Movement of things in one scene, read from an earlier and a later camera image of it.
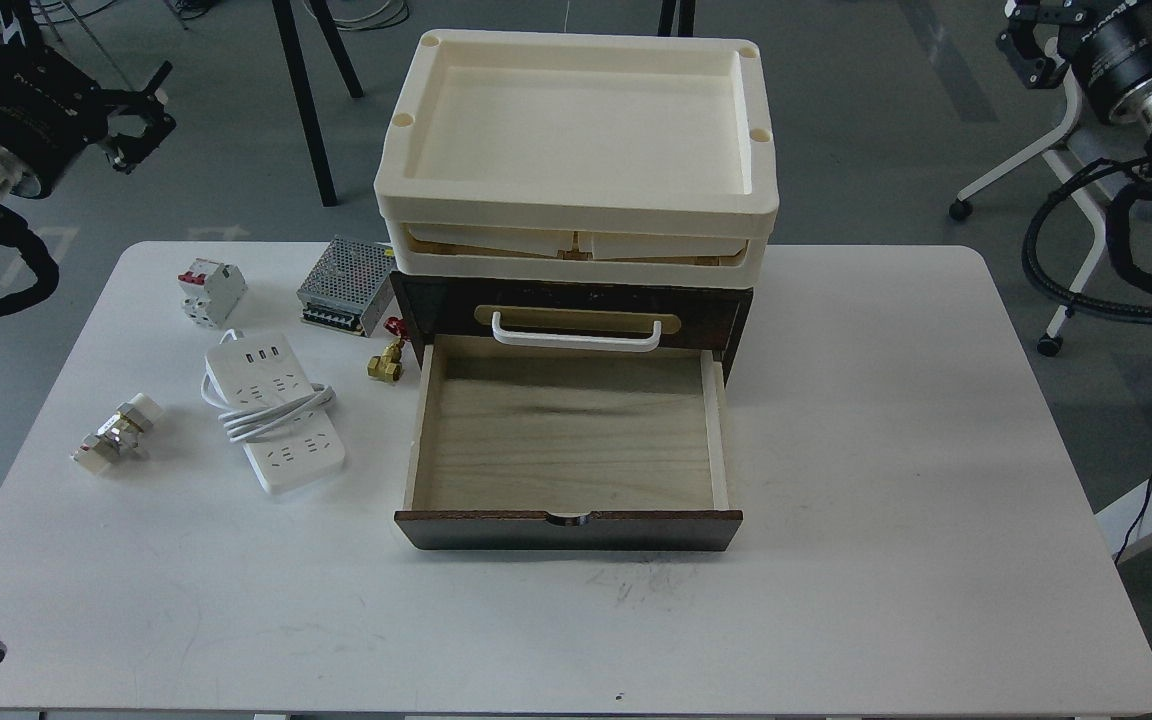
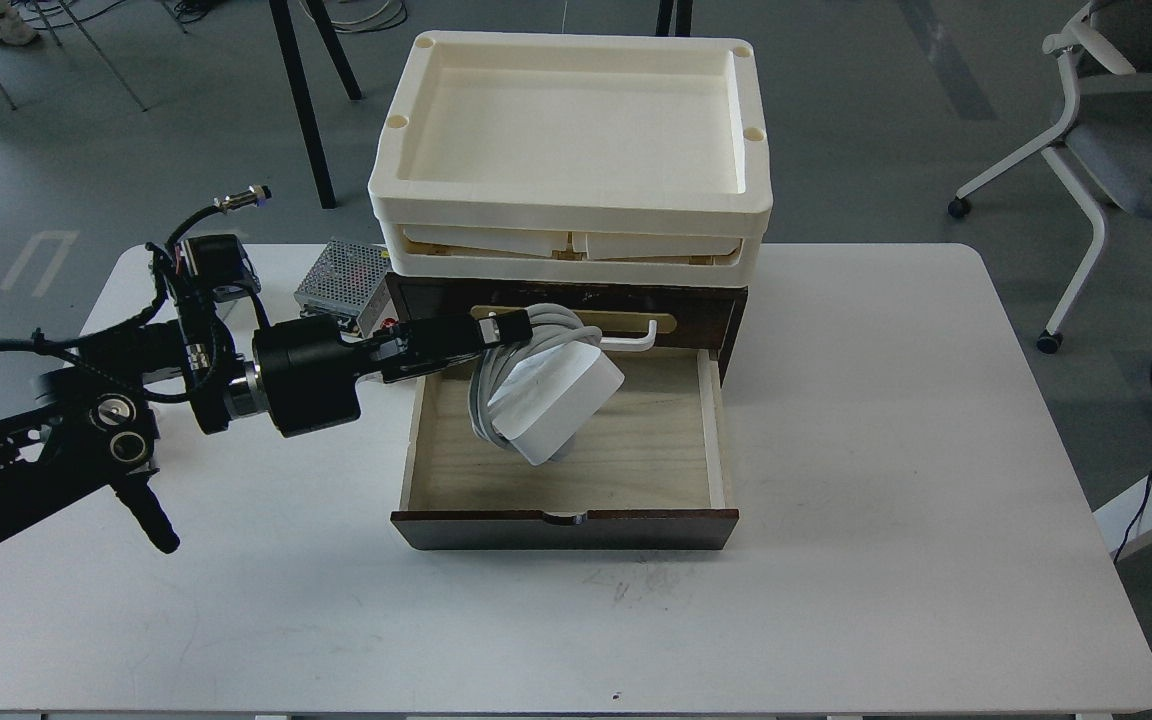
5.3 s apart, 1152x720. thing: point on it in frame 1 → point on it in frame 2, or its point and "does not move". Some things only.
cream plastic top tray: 580,127 does not move
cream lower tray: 577,255 does not move
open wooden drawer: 569,450 does not move
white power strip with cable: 264,401 → 536,391
